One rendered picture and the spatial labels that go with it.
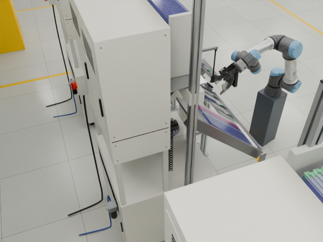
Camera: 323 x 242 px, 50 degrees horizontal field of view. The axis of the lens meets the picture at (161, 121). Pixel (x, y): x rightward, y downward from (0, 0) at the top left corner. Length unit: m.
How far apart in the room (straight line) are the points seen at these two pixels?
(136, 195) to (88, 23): 1.11
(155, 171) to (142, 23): 1.11
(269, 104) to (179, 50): 1.58
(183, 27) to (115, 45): 0.36
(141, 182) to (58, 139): 1.48
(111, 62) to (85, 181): 1.81
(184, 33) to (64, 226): 1.84
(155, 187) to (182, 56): 0.90
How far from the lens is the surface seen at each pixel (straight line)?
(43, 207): 3.03
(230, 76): 2.24
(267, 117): 3.17
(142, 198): 2.16
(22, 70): 4.68
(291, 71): 2.81
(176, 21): 1.58
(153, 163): 2.32
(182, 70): 1.72
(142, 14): 1.57
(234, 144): 2.12
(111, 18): 1.55
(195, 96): 1.65
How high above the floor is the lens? 2.37
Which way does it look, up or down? 42 degrees down
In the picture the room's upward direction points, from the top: 1 degrees counter-clockwise
